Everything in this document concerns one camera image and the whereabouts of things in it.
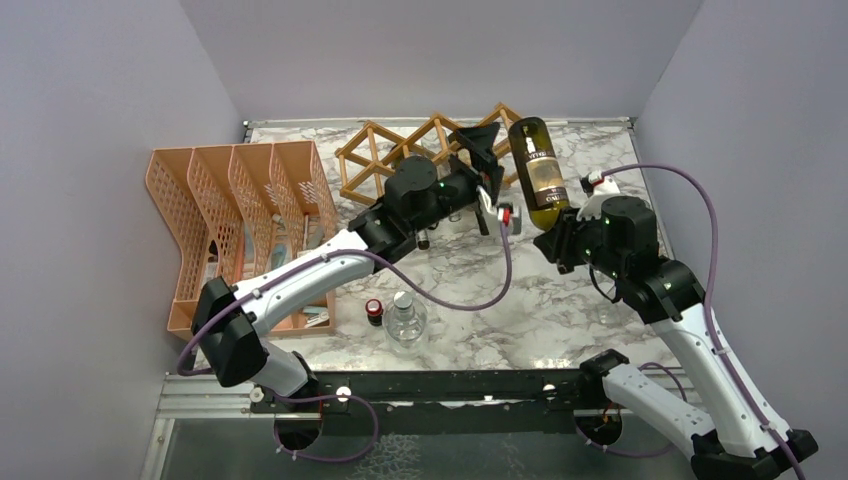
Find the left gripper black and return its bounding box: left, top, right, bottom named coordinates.
left=410, top=122, right=505, bottom=235

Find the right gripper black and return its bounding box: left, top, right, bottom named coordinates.
left=535, top=204, right=627, bottom=281

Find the green wine bottle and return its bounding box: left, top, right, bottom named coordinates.
left=508, top=117, right=570, bottom=231
left=416, top=229, right=431, bottom=251

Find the round clear glass decanter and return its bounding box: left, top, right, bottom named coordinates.
left=383, top=290, right=429, bottom=358

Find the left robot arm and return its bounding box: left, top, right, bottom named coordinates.
left=186, top=122, right=509, bottom=411

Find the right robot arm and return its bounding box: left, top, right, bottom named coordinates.
left=533, top=195, right=819, bottom=479

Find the wooden lattice wine rack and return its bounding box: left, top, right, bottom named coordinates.
left=335, top=103, right=525, bottom=208

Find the small red capped jar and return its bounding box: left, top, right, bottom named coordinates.
left=365, top=298, right=384, bottom=327

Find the peach plastic file organizer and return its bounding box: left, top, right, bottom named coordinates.
left=145, top=140, right=338, bottom=340

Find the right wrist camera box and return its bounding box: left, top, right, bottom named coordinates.
left=579, top=170, right=622, bottom=218

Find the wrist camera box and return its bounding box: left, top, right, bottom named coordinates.
left=579, top=170, right=622, bottom=218
left=475, top=186, right=523, bottom=236

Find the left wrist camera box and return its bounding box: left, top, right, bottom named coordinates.
left=475, top=186, right=523, bottom=236

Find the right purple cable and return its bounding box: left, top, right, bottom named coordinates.
left=599, top=163, right=808, bottom=480

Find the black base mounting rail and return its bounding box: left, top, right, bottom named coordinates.
left=249, top=369, right=624, bottom=446

